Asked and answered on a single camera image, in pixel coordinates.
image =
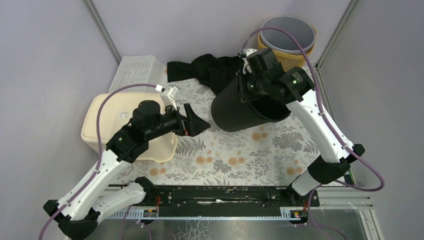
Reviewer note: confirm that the black cloth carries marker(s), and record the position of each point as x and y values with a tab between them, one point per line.
213	72

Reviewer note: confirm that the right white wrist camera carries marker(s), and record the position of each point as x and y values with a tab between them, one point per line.
243	54

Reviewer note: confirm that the white perforated plastic basket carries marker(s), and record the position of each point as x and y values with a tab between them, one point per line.
144	69

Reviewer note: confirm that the black round bucket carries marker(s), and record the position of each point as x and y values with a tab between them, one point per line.
231	115

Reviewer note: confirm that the floral tablecloth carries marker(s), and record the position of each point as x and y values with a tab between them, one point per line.
270	154

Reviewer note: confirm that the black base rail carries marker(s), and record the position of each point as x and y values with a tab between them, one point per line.
214	201

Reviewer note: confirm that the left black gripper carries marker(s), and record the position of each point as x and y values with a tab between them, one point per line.
182	121

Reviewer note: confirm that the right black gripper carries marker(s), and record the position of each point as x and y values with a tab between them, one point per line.
240	87

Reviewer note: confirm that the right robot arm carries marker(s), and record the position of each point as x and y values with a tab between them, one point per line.
335	156

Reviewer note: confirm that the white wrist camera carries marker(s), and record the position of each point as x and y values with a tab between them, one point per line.
243	54
167	95

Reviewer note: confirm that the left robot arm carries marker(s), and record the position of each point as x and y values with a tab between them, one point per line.
80	211

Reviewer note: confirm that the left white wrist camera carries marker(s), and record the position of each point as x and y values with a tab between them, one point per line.
167	95

